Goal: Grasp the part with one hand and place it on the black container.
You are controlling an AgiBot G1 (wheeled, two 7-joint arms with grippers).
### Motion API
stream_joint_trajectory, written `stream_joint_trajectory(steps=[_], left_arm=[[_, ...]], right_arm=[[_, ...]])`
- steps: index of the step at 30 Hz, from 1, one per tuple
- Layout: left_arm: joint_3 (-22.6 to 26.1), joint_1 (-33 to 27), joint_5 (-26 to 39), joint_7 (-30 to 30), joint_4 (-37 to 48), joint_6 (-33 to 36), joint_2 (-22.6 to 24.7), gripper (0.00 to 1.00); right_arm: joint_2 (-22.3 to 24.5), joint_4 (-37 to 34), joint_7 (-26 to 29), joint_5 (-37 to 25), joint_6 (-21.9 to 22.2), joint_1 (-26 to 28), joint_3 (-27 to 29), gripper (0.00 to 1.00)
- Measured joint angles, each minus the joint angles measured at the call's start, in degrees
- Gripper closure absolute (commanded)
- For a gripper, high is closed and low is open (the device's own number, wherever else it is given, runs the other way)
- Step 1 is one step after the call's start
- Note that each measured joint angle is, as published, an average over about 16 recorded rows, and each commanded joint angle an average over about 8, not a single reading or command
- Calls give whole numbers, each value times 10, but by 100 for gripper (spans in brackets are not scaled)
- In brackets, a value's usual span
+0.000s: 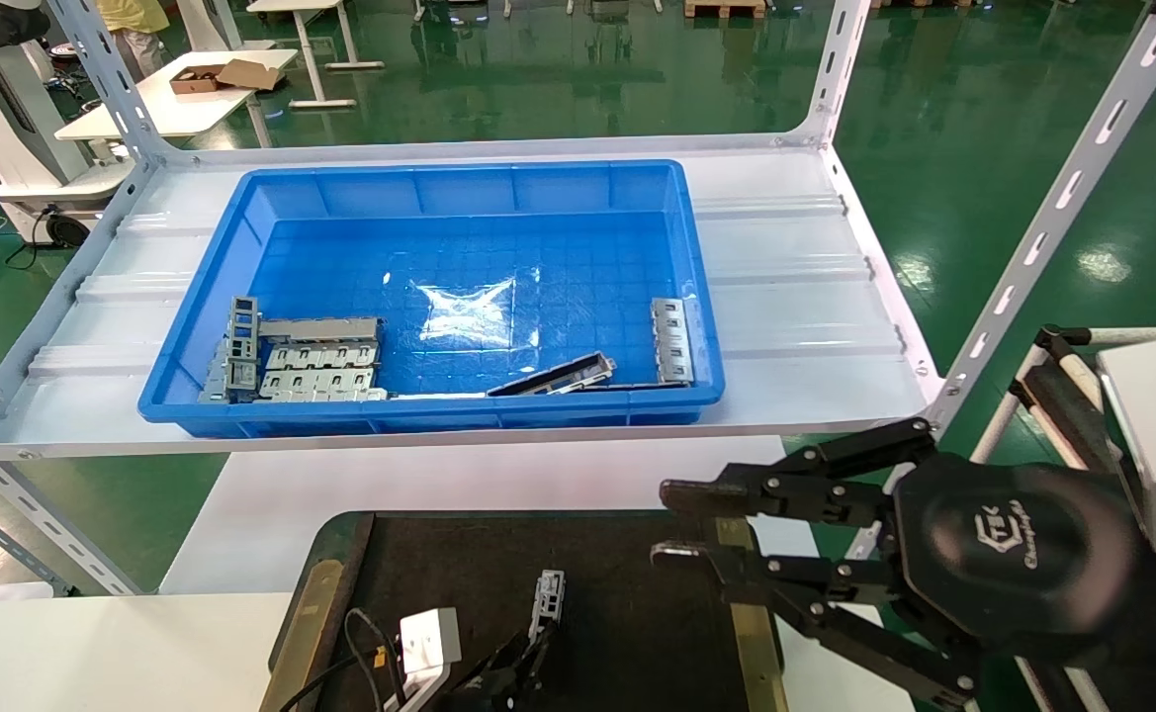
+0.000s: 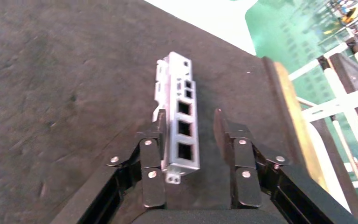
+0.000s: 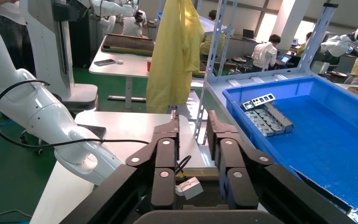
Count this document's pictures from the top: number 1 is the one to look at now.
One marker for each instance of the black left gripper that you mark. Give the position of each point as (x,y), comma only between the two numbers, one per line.
(474,702)

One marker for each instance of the white metal shelf rack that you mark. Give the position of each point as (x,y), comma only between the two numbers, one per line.
(795,297)

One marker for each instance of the black container tray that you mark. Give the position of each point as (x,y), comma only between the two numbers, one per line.
(627,613)

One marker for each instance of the white pedestal column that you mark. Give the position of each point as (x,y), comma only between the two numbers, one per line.
(207,25)

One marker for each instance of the small grey metal bracket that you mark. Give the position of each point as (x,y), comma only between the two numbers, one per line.
(214,381)

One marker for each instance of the white robot machine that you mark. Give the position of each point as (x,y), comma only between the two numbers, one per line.
(4,129)

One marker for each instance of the person in yellow top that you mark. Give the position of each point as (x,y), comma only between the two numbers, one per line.
(134,25)

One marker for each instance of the white table with box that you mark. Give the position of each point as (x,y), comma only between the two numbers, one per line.
(177,109)

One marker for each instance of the grey upright metal part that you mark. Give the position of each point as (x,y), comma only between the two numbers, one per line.
(243,341)

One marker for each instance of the grey long metal channel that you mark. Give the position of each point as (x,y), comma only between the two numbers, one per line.
(325,329)

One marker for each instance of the blue plastic bin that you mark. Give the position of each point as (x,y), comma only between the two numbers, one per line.
(459,247)

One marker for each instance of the white table with legs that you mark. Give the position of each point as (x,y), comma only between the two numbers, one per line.
(306,40)

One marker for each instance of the wooden pallet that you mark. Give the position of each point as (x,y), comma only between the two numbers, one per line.
(726,8)

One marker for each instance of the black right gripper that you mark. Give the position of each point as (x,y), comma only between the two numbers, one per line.
(1013,554)

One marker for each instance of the silver slotted metal bracket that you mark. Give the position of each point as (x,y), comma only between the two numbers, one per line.
(672,341)

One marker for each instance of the open cardboard box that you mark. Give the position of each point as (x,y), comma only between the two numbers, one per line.
(226,75)

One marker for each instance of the dark long metal part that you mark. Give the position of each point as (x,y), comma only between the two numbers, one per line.
(558,376)

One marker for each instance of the silver perforated metal part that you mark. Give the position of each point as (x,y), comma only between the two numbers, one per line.
(548,598)

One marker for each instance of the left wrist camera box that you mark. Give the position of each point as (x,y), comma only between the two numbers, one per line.
(429,641)

